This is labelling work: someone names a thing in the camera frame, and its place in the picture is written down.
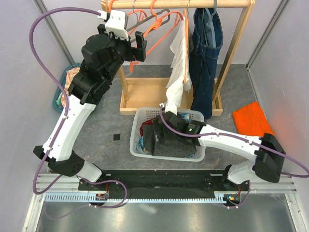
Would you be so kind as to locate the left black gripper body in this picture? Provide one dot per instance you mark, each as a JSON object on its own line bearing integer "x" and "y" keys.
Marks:
{"x": 127, "y": 52}

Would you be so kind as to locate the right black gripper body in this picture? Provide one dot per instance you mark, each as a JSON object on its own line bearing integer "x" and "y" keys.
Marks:
{"x": 178, "y": 116}

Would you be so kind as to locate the dark grey dotted garment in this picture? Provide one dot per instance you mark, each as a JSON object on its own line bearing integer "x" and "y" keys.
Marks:
{"x": 169, "y": 145}

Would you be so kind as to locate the red polka dot skirt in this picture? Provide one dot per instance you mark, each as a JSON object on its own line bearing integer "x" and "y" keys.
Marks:
{"x": 145, "y": 126}

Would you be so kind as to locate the blue floral garment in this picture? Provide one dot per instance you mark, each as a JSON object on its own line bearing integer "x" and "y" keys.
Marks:
{"x": 142, "y": 145}

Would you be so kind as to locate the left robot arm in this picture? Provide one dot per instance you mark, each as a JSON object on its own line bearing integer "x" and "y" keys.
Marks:
{"x": 104, "y": 54}

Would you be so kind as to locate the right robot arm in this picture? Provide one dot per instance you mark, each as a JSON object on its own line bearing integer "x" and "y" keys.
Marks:
{"x": 261, "y": 153}

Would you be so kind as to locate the orange hanger of white garment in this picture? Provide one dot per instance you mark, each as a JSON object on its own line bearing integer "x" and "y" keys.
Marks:
{"x": 185, "y": 13}

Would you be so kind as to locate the blue-grey hanger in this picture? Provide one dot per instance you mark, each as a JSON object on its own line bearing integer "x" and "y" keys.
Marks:
{"x": 209, "y": 31}

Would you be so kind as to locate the white garment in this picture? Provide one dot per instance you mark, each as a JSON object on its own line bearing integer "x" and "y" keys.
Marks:
{"x": 175, "y": 87}

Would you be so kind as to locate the white plastic basket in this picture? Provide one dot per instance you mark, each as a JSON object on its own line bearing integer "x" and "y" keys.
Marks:
{"x": 142, "y": 115}

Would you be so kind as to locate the wooden clothes rack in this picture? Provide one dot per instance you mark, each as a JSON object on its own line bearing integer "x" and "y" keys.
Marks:
{"x": 150, "y": 92}

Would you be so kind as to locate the small black square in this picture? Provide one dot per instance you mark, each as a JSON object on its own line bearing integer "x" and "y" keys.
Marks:
{"x": 116, "y": 137}

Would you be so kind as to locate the pink floral cloth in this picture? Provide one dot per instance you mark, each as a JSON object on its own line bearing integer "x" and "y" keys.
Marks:
{"x": 68, "y": 80}

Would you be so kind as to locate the blue denim jeans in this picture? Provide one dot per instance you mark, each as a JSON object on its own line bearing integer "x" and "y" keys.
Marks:
{"x": 203, "y": 62}

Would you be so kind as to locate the orange folded cloth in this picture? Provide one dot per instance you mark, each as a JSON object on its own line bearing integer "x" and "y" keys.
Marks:
{"x": 250, "y": 120}

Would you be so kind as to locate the teal plastic bin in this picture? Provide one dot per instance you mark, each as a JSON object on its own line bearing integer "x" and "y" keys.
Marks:
{"x": 59, "y": 96}

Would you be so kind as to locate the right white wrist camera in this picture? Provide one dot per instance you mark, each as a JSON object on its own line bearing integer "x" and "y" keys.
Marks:
{"x": 168, "y": 107}

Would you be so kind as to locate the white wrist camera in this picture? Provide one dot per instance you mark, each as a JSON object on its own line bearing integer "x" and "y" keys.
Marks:
{"x": 116, "y": 22}
{"x": 168, "y": 107}

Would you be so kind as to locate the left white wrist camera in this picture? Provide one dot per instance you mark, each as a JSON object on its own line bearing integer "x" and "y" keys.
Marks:
{"x": 116, "y": 22}

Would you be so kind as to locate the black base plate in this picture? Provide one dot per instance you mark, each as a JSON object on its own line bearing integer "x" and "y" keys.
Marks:
{"x": 170, "y": 183}

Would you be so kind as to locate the white slotted cable duct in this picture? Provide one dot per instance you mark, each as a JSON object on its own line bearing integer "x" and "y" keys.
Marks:
{"x": 99, "y": 198}

